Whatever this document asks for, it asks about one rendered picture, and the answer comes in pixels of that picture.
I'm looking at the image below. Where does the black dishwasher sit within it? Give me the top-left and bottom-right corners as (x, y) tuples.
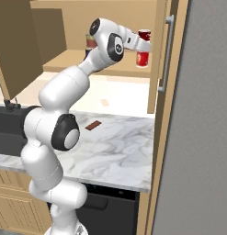
(46, 183), (141, 235)

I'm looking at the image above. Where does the wooden base cabinet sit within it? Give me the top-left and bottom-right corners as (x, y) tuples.
(0, 168), (54, 235)

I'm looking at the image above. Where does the grey fridge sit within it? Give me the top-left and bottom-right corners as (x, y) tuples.
(151, 0), (227, 235)

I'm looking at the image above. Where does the wooden cabinet door with handle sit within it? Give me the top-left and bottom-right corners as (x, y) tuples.
(147, 0), (168, 115)

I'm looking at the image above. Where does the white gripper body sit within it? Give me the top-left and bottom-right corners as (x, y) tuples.
(131, 34), (153, 53)

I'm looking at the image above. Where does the black dishwasher handle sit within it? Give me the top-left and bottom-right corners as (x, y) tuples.
(82, 194), (108, 211)

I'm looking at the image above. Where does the open wooden wall cabinet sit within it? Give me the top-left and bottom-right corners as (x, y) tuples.
(29, 0), (159, 79)

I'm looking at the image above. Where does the tall wooden side panel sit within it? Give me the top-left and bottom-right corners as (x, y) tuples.
(144, 0), (190, 235)

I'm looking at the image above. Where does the grey cabinet door handle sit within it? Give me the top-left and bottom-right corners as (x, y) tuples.
(157, 15), (176, 94)

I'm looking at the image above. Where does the dark sink tap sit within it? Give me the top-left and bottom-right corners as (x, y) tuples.
(3, 97), (22, 111)

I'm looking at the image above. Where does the red and white can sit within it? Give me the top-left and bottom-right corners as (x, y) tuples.
(85, 32), (98, 50)

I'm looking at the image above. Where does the black sink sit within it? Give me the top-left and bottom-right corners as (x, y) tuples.
(0, 105), (43, 158)

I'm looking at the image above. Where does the brown chocolate bar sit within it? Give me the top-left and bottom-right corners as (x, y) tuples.
(85, 120), (103, 131)

